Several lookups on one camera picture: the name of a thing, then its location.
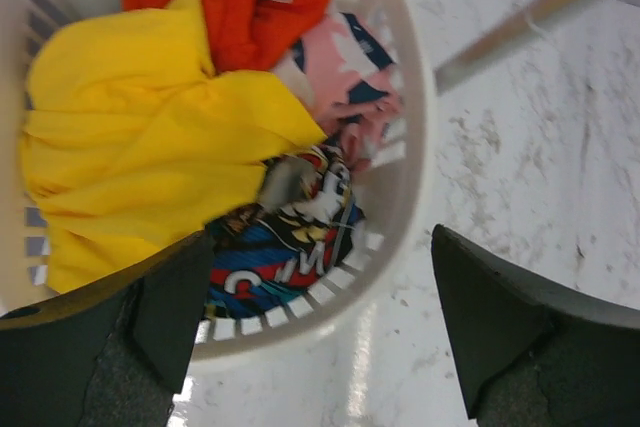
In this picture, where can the colourful comic print garment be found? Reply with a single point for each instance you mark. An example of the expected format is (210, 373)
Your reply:
(304, 222)

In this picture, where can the white plastic laundry basket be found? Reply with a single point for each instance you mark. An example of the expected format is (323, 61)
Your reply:
(394, 193)

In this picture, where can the silver clothes rack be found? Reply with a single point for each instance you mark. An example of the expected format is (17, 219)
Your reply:
(503, 38)

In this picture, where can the yellow shorts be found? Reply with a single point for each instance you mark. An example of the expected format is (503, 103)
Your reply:
(134, 141)

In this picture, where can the pink patterned garment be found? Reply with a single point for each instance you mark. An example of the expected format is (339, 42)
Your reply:
(348, 82)

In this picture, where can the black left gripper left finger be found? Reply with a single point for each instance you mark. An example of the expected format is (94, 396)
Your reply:
(112, 353)

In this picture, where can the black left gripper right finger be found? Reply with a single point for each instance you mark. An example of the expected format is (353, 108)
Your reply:
(529, 351)

